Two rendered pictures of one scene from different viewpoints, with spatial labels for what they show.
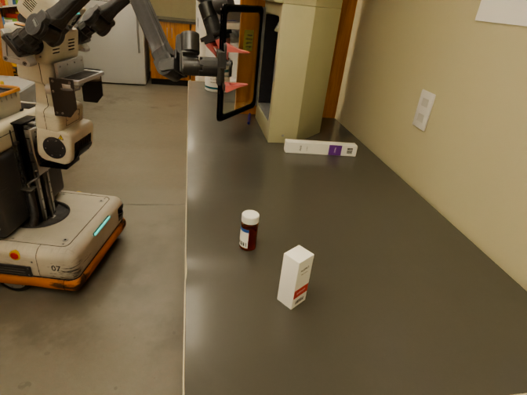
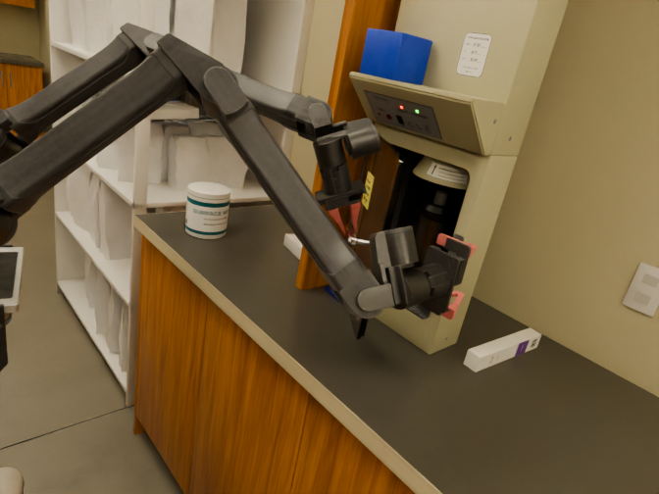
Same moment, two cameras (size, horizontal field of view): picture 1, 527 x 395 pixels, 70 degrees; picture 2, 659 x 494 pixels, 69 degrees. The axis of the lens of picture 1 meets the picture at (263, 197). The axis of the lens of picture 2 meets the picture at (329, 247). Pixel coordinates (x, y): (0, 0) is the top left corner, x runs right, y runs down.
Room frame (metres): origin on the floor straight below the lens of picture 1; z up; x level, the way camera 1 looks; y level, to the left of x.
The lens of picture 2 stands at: (0.67, 0.76, 1.53)
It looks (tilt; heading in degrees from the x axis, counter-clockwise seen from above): 21 degrees down; 328
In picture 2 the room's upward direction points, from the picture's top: 11 degrees clockwise
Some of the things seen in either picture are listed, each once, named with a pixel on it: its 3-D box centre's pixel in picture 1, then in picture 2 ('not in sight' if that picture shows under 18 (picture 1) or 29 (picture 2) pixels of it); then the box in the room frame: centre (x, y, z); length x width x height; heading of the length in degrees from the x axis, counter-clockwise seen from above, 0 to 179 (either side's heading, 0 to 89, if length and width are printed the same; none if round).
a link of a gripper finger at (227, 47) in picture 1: (234, 56); (458, 256); (1.23, 0.14, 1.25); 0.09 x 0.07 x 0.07; 103
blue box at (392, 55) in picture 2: not in sight; (395, 57); (1.57, 0.12, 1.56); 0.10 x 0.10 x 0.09; 13
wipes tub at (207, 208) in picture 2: (216, 75); (207, 210); (2.10, 0.33, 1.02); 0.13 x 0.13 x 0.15
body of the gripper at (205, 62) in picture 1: (211, 67); (430, 281); (1.21, 0.21, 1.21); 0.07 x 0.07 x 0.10; 13
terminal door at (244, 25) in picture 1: (240, 63); (366, 229); (1.50, 0.15, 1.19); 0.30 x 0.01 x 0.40; 157
